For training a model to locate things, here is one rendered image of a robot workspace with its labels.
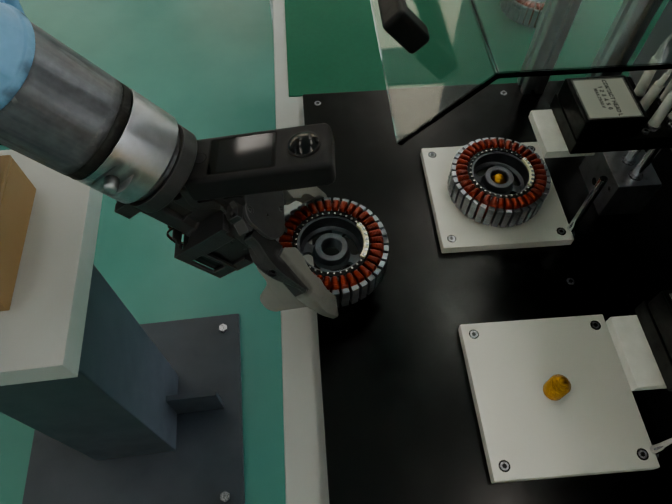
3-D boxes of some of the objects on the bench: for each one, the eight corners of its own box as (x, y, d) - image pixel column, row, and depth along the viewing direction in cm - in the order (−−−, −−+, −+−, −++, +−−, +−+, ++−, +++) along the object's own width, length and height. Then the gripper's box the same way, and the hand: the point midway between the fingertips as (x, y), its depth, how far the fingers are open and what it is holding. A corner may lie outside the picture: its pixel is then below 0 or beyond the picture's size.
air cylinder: (597, 216, 63) (618, 186, 58) (577, 167, 67) (595, 136, 62) (639, 213, 63) (663, 183, 58) (616, 165, 67) (637, 134, 62)
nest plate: (441, 253, 60) (443, 248, 59) (419, 154, 68) (421, 147, 67) (570, 245, 61) (575, 239, 60) (534, 147, 69) (537, 141, 68)
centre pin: (546, 401, 50) (556, 392, 48) (540, 381, 51) (549, 372, 49) (566, 399, 50) (577, 391, 48) (560, 379, 51) (570, 370, 49)
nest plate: (490, 483, 47) (494, 481, 46) (457, 328, 55) (459, 323, 54) (654, 469, 48) (661, 467, 47) (598, 318, 56) (603, 313, 55)
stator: (452, 229, 60) (458, 210, 57) (441, 155, 66) (447, 134, 63) (550, 229, 60) (562, 210, 57) (531, 155, 66) (541, 134, 63)
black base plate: (340, 671, 42) (340, 676, 40) (303, 106, 76) (302, 93, 74) (904, 615, 44) (930, 617, 42) (623, 88, 78) (631, 75, 76)
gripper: (128, 110, 47) (282, 208, 62) (96, 294, 38) (287, 360, 52) (191, 57, 43) (341, 175, 57) (173, 248, 34) (358, 333, 48)
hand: (336, 251), depth 53 cm, fingers closed on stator, 13 cm apart
